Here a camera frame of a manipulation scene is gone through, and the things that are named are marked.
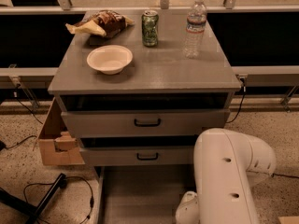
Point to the white paper bowl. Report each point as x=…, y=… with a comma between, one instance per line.
x=110, y=59

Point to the cardboard corner bottom right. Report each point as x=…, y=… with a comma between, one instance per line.
x=289, y=220

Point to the cardboard box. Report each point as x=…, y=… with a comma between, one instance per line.
x=56, y=145

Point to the brown chip bag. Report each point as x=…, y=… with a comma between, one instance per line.
x=105, y=23

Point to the grey top drawer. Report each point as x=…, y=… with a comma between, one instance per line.
x=142, y=123

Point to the grey bottom drawer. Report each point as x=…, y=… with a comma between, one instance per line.
x=145, y=194

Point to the metal railing frame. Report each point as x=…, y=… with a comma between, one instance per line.
x=252, y=33

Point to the grey drawer cabinet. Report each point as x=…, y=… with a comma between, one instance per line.
x=156, y=79

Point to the clear plastic water bottle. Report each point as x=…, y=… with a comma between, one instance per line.
x=195, y=27

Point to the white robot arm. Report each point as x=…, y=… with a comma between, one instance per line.
x=226, y=165

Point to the grey middle drawer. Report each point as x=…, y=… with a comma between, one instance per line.
x=127, y=156

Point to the grey drawer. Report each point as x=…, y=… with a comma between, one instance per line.
x=142, y=123
x=145, y=194
x=127, y=156

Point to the green soda can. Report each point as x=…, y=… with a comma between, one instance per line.
x=150, y=28

